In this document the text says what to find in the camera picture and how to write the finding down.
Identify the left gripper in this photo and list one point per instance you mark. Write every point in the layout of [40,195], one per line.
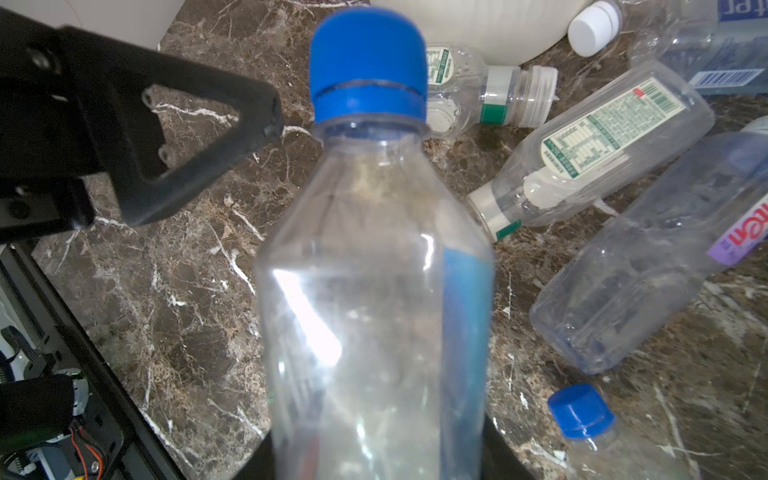
[46,152]

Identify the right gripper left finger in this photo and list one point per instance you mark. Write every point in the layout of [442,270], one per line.
[261,465]

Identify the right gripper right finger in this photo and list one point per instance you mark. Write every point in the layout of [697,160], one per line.
[498,460]

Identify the Pepsi bottle blue cap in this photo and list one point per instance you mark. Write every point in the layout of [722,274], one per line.
[599,447]

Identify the clear bottle blue cap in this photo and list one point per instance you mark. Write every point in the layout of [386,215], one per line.
[375,286]

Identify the clear bottle pale green cap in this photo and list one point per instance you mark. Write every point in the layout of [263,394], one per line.
[639,121]

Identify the clear bottle purple label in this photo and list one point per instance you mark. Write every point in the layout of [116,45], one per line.
[704,214]

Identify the white plastic waste bin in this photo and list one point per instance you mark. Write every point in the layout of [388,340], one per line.
[505,32]

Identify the clear crushed bottle white cap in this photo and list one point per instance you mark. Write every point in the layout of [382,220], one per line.
[600,23]

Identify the soda water bottle blue cap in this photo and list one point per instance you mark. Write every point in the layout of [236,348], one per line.
[719,47]

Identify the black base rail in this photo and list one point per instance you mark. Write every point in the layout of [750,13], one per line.
[64,414]

